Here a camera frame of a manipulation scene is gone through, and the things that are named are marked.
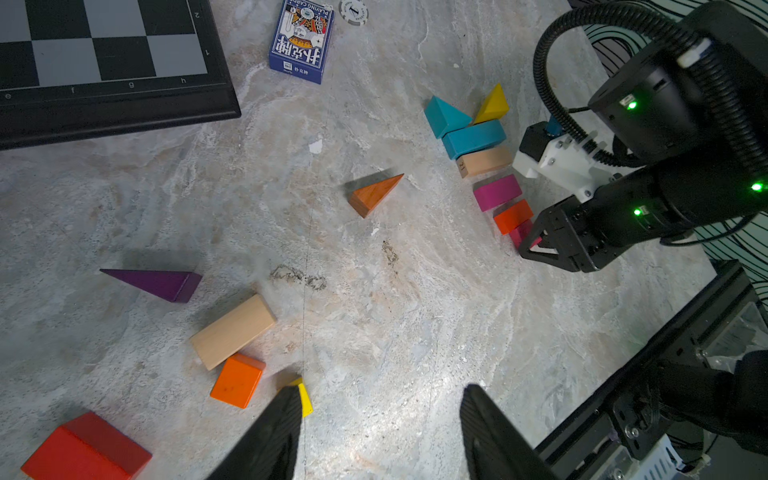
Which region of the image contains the orange cube block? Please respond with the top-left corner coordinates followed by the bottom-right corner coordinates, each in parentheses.
top-left (210, 353), bottom-right (266, 409)

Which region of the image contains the pink cube block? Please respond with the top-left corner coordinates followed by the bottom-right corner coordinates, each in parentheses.
top-left (509, 220), bottom-right (534, 249)

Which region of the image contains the yellow cube block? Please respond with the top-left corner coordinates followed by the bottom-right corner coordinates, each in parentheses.
top-left (289, 377), bottom-right (314, 418)

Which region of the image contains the blue playing card box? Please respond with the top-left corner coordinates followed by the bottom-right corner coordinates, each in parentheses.
top-left (268, 0), bottom-right (335, 85)

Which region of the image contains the small metal chain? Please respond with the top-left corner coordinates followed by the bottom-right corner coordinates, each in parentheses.
top-left (269, 265), bottom-right (328, 292)

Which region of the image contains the red rectangular block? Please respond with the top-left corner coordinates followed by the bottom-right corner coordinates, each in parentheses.
top-left (21, 412), bottom-right (152, 480)

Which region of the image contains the magenta long block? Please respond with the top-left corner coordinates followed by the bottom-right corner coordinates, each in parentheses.
top-left (473, 175), bottom-right (522, 212)

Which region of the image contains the white poker chip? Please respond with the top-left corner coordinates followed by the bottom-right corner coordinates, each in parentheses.
top-left (339, 0), bottom-right (369, 26)

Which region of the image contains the natural wood long block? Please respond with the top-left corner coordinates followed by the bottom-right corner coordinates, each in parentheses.
top-left (457, 146), bottom-right (513, 178)

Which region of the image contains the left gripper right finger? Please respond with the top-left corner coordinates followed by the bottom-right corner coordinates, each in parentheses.
top-left (459, 384), bottom-right (557, 480)

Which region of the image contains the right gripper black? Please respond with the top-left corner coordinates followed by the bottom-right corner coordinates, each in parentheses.
top-left (518, 181), bottom-right (660, 273)

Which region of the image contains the purple triangle block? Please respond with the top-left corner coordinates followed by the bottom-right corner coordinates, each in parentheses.
top-left (100, 269), bottom-right (202, 303)

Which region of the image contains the teal triangle block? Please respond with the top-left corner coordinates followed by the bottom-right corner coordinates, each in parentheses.
top-left (424, 95), bottom-right (472, 139)

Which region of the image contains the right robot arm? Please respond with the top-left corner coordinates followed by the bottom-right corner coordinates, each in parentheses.
top-left (515, 1), bottom-right (767, 273)

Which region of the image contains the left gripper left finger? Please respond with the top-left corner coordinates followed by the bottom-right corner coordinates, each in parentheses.
top-left (208, 386), bottom-right (303, 480)

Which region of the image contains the teal long block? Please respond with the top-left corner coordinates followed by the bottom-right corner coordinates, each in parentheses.
top-left (442, 120), bottom-right (507, 160)

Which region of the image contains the black grey chessboard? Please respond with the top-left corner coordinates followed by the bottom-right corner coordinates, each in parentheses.
top-left (1, 0), bottom-right (241, 150)

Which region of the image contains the orange rectangular block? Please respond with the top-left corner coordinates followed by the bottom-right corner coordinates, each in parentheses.
top-left (494, 200), bottom-right (533, 235)

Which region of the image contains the orange triangle block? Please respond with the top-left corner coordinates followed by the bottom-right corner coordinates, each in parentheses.
top-left (348, 174), bottom-right (403, 218)

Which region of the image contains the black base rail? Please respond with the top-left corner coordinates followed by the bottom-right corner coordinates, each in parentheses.
top-left (535, 260), bottom-right (767, 479)

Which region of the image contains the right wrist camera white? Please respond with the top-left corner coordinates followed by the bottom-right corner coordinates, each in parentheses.
top-left (512, 121), bottom-right (633, 203)

